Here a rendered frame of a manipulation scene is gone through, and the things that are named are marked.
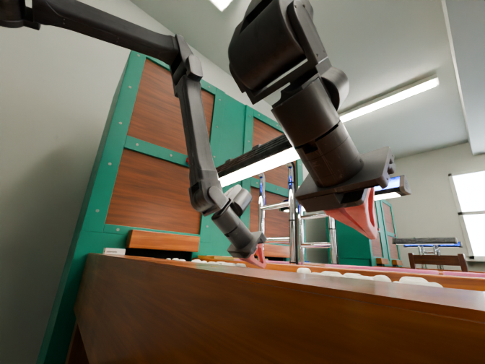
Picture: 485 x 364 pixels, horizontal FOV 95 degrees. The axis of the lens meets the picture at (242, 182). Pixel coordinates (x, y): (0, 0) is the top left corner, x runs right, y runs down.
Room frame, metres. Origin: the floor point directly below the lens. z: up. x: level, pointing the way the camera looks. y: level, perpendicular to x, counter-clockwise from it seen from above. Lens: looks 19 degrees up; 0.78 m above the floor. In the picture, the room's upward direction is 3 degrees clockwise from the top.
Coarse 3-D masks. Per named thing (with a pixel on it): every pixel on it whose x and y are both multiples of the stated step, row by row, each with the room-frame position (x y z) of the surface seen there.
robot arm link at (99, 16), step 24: (48, 0) 0.31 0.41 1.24; (72, 0) 0.34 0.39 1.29; (0, 24) 0.33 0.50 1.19; (24, 24) 0.35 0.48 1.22; (48, 24) 0.35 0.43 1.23; (72, 24) 0.36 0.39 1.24; (96, 24) 0.37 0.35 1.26; (120, 24) 0.39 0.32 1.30; (144, 48) 0.45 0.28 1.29; (168, 48) 0.47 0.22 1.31
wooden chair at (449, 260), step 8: (408, 256) 2.38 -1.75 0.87; (416, 256) 2.33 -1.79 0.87; (424, 256) 2.28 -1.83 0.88; (432, 256) 2.23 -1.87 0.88; (440, 256) 2.18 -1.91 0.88; (448, 256) 2.14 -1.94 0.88; (456, 256) 2.10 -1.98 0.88; (464, 256) 2.06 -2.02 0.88; (432, 264) 2.24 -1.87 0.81; (440, 264) 2.20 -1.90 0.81; (448, 264) 2.15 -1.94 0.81; (456, 264) 2.11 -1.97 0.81; (464, 264) 2.06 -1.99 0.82
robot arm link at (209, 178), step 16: (192, 64) 0.48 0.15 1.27; (192, 80) 0.50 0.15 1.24; (176, 96) 0.56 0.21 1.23; (192, 96) 0.50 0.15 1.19; (192, 112) 0.50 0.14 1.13; (192, 128) 0.50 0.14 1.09; (192, 144) 0.51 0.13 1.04; (208, 144) 0.53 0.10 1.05; (192, 160) 0.51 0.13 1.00; (208, 160) 0.52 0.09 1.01; (192, 176) 0.53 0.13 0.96; (208, 176) 0.51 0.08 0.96; (192, 192) 0.54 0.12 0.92; (208, 208) 0.54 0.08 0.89
